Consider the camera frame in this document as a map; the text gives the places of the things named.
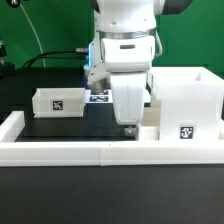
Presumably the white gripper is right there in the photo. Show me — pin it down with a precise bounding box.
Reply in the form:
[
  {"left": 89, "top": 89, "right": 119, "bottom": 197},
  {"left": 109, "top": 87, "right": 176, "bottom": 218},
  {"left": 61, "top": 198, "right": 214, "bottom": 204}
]
[{"left": 110, "top": 72, "right": 147, "bottom": 136}]

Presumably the white drawer box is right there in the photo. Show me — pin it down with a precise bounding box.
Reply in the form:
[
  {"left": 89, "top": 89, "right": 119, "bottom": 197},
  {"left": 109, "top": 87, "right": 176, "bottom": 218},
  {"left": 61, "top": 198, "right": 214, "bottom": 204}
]
[
  {"left": 136, "top": 107, "right": 161, "bottom": 141},
  {"left": 32, "top": 88, "right": 85, "bottom": 118}
]

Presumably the white drawer cabinet frame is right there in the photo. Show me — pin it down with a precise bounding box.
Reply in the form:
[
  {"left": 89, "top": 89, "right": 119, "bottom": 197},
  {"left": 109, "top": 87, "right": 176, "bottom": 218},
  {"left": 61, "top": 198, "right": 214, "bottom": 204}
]
[{"left": 148, "top": 67, "right": 224, "bottom": 141}]

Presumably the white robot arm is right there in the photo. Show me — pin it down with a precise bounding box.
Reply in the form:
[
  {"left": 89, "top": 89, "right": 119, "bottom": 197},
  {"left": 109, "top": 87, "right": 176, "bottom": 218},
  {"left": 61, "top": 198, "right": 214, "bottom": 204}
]
[{"left": 87, "top": 0, "right": 193, "bottom": 126}]

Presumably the black raised platform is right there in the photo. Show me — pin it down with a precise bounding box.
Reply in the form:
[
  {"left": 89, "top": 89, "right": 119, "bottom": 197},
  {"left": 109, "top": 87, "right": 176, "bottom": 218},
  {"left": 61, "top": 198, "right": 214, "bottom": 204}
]
[{"left": 14, "top": 79, "right": 156, "bottom": 142}]

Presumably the white U-shaped fence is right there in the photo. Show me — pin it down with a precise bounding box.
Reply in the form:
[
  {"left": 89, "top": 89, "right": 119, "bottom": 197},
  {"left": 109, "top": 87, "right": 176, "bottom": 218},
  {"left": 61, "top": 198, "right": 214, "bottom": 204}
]
[{"left": 0, "top": 111, "right": 224, "bottom": 167}]

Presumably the white marker plate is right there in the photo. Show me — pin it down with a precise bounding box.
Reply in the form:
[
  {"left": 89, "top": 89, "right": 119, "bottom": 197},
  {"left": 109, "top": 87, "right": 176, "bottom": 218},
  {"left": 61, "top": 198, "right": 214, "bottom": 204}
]
[{"left": 84, "top": 88, "right": 152, "bottom": 104}]

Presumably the black stand at left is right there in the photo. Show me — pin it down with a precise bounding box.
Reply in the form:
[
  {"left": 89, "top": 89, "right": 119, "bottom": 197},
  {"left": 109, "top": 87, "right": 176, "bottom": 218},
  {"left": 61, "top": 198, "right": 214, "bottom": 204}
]
[{"left": 0, "top": 39, "right": 15, "bottom": 76}]

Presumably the black cable bundle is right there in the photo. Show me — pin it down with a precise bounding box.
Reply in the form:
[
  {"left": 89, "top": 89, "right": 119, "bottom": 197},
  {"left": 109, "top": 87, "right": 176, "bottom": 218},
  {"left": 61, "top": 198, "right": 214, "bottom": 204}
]
[{"left": 22, "top": 47, "right": 90, "bottom": 69}]

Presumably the white thin cable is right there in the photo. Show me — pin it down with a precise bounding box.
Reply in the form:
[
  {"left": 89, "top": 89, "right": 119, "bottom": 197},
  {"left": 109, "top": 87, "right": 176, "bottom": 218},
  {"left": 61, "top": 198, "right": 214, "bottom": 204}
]
[{"left": 19, "top": 2, "right": 47, "bottom": 68}]

